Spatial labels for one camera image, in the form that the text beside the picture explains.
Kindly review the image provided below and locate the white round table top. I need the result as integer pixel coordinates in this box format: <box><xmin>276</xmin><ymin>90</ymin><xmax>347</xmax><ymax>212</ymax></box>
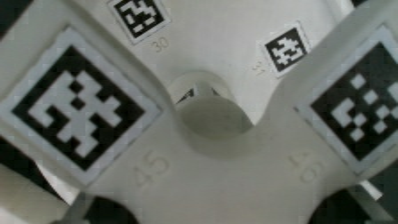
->
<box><xmin>74</xmin><ymin>0</ymin><xmax>354</xmax><ymax>121</ymax></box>

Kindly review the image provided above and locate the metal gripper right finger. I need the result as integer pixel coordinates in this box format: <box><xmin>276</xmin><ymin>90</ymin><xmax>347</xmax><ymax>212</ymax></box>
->
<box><xmin>308</xmin><ymin>185</ymin><xmax>398</xmax><ymax>224</ymax></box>

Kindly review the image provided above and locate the white cylindrical table leg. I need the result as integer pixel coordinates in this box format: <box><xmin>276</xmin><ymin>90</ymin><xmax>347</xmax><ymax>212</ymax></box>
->
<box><xmin>168</xmin><ymin>71</ymin><xmax>255</xmax><ymax>139</ymax></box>

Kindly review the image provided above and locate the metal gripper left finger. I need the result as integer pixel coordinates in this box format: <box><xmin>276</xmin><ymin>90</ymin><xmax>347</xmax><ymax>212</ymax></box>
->
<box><xmin>52</xmin><ymin>192</ymin><xmax>141</xmax><ymax>224</ymax></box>

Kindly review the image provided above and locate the white cross-shaped table base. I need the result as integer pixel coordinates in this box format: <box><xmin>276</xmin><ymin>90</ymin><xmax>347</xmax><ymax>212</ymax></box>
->
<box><xmin>0</xmin><ymin>0</ymin><xmax>398</xmax><ymax>224</ymax></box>

